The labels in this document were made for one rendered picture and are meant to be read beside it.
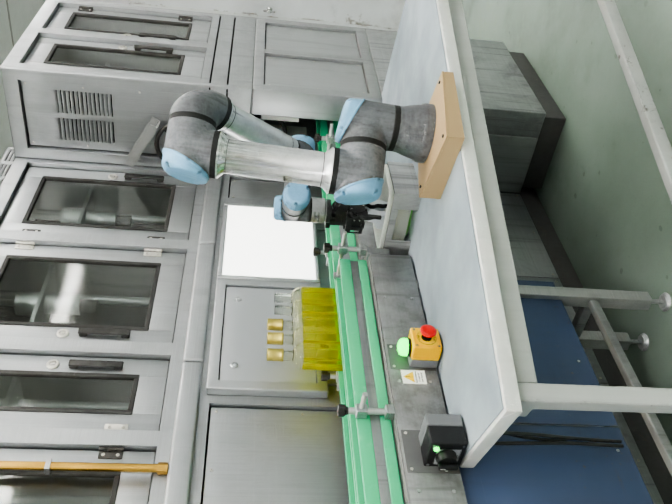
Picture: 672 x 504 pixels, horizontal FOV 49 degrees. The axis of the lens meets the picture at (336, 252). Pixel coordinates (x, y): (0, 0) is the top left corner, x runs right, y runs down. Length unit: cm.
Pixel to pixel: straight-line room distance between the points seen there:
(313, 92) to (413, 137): 103
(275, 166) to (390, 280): 50
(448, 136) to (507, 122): 127
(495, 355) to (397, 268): 70
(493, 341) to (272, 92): 160
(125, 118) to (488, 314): 182
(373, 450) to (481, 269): 46
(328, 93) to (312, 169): 107
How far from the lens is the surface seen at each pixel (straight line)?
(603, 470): 182
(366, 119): 183
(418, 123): 185
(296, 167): 179
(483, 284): 155
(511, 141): 305
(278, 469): 198
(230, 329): 225
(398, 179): 215
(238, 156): 179
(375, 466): 164
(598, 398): 156
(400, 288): 204
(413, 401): 175
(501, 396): 144
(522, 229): 297
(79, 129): 300
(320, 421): 208
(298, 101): 283
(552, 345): 205
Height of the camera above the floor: 125
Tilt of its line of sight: 7 degrees down
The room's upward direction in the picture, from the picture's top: 87 degrees counter-clockwise
